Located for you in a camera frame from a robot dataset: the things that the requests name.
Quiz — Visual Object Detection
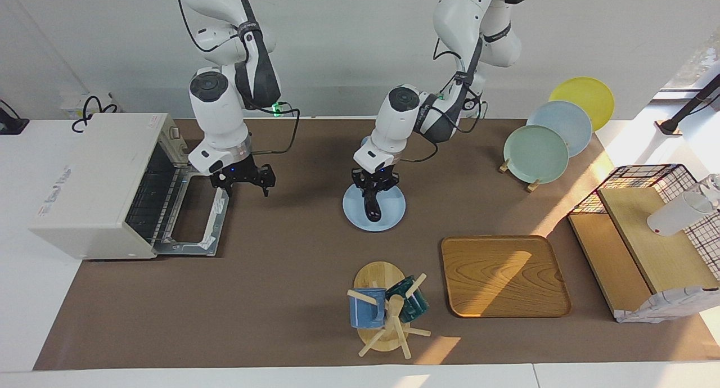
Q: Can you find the dark purple eggplant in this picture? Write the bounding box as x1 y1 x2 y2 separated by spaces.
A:
363 189 383 223

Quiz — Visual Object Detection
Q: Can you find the light blue plate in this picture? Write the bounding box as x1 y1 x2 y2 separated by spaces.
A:
342 183 407 232

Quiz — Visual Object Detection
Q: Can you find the glass oven door with handle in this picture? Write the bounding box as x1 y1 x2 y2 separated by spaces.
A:
152 172 230 258

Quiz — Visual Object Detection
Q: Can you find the white toaster oven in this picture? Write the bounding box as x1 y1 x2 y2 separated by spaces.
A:
29 114 189 260

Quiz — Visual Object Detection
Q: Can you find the wooden mug tree stand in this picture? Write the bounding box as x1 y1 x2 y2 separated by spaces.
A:
346 261 432 360

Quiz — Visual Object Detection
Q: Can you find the brown table mat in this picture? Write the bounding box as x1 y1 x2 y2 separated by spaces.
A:
33 118 720 372

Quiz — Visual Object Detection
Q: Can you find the dark green mug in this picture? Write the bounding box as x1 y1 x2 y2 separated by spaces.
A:
385 275 430 323

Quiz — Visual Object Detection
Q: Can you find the blue mug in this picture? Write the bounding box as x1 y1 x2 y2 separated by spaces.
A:
349 287 388 329

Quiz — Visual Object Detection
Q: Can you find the wooden serving tray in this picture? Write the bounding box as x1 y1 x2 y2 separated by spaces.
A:
440 235 573 319

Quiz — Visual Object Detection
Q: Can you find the wooden plate rack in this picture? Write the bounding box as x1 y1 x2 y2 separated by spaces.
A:
498 159 541 193

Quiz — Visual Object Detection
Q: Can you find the pale green plate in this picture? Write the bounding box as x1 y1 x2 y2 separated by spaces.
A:
503 125 570 185

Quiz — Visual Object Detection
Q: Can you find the white power box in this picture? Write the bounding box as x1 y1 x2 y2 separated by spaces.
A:
59 91 116 119

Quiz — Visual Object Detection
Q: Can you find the pale blue racked plate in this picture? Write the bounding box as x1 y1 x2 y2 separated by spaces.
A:
526 100 593 158

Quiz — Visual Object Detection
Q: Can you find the yellow plate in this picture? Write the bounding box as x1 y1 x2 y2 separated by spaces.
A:
548 76 615 132

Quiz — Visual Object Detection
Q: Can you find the black device at table edge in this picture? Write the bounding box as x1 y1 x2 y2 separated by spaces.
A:
0 100 30 136

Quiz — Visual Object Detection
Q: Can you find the wooden two-tier shelf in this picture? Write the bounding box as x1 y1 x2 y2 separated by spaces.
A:
568 187 720 321

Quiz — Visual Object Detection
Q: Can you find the white bottle with clear cap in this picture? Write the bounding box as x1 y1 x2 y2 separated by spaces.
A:
646 174 720 237

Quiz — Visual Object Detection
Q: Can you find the white checkered cloth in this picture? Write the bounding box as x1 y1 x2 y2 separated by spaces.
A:
614 286 720 324

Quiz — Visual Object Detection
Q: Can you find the black stand pole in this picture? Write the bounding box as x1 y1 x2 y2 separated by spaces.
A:
654 73 720 137

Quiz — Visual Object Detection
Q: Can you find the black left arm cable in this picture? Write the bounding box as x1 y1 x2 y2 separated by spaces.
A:
394 51 485 164

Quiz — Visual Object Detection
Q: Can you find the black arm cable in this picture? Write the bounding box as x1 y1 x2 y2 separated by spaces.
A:
174 0 302 156
394 51 485 164

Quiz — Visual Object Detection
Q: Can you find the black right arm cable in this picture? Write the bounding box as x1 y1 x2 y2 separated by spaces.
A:
174 0 302 156

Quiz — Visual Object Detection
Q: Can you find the coiled black oven cable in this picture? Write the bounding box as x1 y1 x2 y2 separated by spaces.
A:
71 96 120 133

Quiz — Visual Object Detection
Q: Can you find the black wire basket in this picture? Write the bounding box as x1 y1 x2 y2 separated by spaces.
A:
567 164 720 282

